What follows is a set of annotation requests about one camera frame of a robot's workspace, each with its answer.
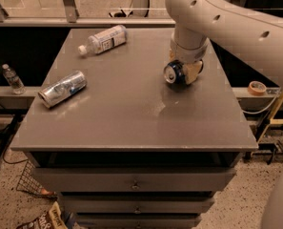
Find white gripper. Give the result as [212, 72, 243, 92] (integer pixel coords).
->
[169, 37, 209, 85]

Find blue pepsi can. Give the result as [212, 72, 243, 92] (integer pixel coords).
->
[163, 60, 185, 84]

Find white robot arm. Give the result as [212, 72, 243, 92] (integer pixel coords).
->
[165, 0, 283, 89]

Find crushed silver can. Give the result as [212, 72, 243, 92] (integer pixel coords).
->
[38, 71, 87, 108]

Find clear plastic bottle white label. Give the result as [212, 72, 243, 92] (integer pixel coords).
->
[78, 25, 128, 55]

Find tape roll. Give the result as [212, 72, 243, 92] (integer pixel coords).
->
[248, 81, 267, 95]

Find grey drawer cabinet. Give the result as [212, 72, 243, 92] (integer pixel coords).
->
[10, 27, 259, 229]

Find small water bottle on ledge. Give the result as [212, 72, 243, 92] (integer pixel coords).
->
[2, 64, 25, 94]

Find top drawer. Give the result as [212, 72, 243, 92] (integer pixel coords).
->
[32, 167, 235, 192]

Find drawer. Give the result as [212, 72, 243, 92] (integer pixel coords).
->
[32, 167, 235, 192]
[75, 214, 201, 229]
[60, 195, 214, 214]

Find middle drawer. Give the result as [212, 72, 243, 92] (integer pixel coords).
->
[60, 195, 214, 214]

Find bottom drawer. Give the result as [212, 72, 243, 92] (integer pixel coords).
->
[75, 214, 201, 229]

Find snack bag on floor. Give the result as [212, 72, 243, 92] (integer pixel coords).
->
[16, 202, 68, 229]

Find metal railing frame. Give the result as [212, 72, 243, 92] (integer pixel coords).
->
[0, 0, 283, 29]

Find wire basket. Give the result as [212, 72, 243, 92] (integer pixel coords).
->
[16, 161, 56, 198]

